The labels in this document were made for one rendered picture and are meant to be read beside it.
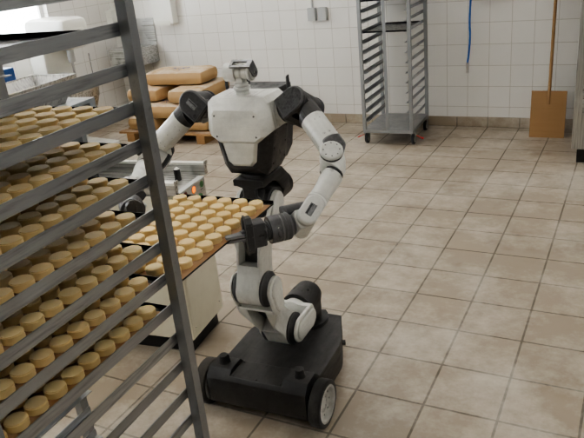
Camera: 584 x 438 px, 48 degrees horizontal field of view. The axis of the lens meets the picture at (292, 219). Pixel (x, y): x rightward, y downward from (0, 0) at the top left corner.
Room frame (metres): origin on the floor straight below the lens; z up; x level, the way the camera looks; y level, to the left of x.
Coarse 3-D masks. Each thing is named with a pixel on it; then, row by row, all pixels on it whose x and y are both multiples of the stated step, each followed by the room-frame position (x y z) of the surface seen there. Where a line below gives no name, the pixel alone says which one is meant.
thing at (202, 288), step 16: (112, 176) 3.18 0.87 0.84; (176, 176) 3.00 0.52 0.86; (192, 176) 3.04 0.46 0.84; (112, 208) 2.91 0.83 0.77; (208, 272) 3.01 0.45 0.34; (192, 288) 2.85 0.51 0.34; (208, 288) 2.98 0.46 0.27; (192, 304) 2.83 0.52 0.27; (208, 304) 2.96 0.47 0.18; (192, 320) 2.81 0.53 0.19; (208, 320) 2.94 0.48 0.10; (160, 336) 2.90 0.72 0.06; (192, 336) 2.79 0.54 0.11
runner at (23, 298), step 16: (128, 224) 1.46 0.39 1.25; (144, 224) 1.51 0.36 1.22; (112, 240) 1.40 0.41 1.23; (80, 256) 1.31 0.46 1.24; (96, 256) 1.35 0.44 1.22; (64, 272) 1.26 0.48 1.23; (32, 288) 1.18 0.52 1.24; (48, 288) 1.21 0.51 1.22; (16, 304) 1.14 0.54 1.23; (0, 320) 1.10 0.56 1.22
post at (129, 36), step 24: (120, 0) 1.54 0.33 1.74; (120, 24) 1.54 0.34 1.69; (144, 72) 1.55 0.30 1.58; (144, 96) 1.54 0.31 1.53; (144, 120) 1.53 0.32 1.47; (144, 144) 1.54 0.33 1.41; (168, 216) 1.55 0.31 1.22; (168, 240) 1.53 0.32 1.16; (168, 264) 1.54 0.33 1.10; (168, 288) 1.54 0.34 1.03; (192, 360) 1.54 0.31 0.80; (192, 384) 1.53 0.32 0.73; (192, 408) 1.54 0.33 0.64
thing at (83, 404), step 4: (0, 80) 1.75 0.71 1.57; (4, 80) 1.76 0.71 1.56; (0, 84) 1.74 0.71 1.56; (4, 84) 1.75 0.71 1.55; (0, 88) 1.74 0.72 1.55; (4, 88) 1.75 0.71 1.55; (0, 92) 1.74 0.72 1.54; (4, 92) 1.75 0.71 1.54; (0, 96) 1.73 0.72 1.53; (4, 96) 1.75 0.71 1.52; (8, 96) 1.76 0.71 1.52; (0, 100) 1.73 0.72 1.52; (84, 400) 1.75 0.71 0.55; (80, 404) 1.73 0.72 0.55; (84, 404) 1.75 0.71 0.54; (88, 404) 1.76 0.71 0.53; (76, 408) 1.74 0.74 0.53; (80, 408) 1.74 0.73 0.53; (84, 408) 1.74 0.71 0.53; (76, 412) 1.74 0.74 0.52; (80, 412) 1.74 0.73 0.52; (92, 428) 1.75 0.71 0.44; (88, 432) 1.73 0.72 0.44; (84, 436) 1.74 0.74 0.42
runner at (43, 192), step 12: (132, 144) 1.52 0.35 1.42; (108, 156) 1.44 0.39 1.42; (120, 156) 1.47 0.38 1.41; (84, 168) 1.37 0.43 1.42; (96, 168) 1.40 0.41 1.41; (108, 168) 1.43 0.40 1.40; (60, 180) 1.30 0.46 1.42; (72, 180) 1.33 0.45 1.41; (36, 192) 1.24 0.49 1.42; (48, 192) 1.27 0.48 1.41; (0, 204) 1.16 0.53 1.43; (12, 204) 1.19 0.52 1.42; (24, 204) 1.21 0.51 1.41; (0, 216) 1.16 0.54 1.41
